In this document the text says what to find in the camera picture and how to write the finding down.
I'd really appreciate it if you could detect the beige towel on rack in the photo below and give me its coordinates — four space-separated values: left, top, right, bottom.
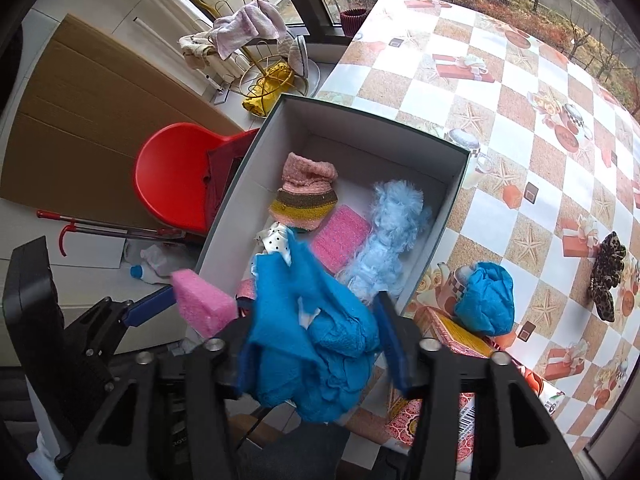
178 32 250 82

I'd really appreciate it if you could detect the red plastic chair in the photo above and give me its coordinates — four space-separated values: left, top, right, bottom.
134 122 258 235

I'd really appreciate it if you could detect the red patterned gift box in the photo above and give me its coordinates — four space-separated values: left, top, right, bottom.
395 308 487 479

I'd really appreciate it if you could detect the pink brown yellow striped sock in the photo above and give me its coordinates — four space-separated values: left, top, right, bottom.
269 152 337 232

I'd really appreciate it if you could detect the gold wire rack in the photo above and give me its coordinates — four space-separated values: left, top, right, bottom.
194 0 320 99

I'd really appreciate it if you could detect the checkered printed tablecloth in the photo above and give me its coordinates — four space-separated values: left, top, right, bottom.
319 0 639 452

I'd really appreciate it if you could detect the white polka dot scrunchie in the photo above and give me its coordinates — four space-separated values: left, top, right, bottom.
250 221 292 278

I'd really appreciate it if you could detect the leopard print scrunchie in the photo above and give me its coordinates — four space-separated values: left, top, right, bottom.
588 231 627 323

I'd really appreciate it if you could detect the blue cloth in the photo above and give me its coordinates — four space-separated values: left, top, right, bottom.
454 261 515 337
238 229 380 422

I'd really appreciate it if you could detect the pink foam sponge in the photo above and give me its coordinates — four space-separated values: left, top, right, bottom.
310 205 371 274
170 269 238 338

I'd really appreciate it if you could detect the dark red knit pot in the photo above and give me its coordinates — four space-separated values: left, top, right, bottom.
340 8 369 38

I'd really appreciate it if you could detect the fluffy light blue sock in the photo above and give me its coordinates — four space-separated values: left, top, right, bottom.
337 180 432 304

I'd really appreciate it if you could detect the pink towel on rack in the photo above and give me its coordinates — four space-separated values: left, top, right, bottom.
208 0 286 60

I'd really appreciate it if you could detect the tissue pack with mushroom print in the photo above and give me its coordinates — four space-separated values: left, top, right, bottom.
515 361 565 415

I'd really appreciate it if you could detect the brown cardboard sheet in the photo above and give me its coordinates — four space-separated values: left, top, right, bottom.
1 15 241 228

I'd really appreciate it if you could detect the yellow cloth in rack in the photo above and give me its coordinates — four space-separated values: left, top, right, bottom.
242 61 295 117

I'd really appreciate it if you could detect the grey cardboard box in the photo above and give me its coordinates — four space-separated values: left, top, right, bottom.
196 94 470 312

